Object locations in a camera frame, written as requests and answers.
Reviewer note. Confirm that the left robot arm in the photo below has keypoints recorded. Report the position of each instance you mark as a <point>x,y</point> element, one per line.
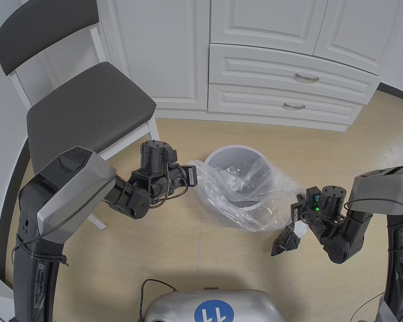
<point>74,186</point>

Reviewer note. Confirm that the crumpled black plastic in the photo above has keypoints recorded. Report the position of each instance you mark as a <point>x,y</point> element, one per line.
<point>285,243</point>

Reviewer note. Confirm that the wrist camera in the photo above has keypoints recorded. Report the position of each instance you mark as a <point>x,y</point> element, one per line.
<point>312,193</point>
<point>172,155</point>

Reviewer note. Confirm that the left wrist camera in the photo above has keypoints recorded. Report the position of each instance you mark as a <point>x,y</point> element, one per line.
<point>172,155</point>

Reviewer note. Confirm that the white wardrobe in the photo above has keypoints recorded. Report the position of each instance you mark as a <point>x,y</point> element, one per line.
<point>272,12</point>

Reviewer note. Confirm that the white chair grey padding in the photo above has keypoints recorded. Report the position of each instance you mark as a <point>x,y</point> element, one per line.
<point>87,112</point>

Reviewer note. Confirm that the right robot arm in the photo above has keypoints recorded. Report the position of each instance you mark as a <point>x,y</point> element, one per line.
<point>383,190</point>

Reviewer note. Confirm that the white trash bin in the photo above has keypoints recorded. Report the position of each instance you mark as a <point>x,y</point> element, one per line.
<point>235,156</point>

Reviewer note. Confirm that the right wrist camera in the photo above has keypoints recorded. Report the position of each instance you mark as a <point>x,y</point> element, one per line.
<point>312,193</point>

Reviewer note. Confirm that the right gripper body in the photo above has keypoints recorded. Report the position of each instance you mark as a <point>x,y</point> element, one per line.
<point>305,211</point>

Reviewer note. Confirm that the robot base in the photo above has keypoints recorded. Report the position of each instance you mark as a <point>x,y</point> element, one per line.
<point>248,304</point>

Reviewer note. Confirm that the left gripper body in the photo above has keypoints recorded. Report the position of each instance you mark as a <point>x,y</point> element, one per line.
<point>183,177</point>

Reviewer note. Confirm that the clear plastic bag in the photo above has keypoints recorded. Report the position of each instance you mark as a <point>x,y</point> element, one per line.
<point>221,193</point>

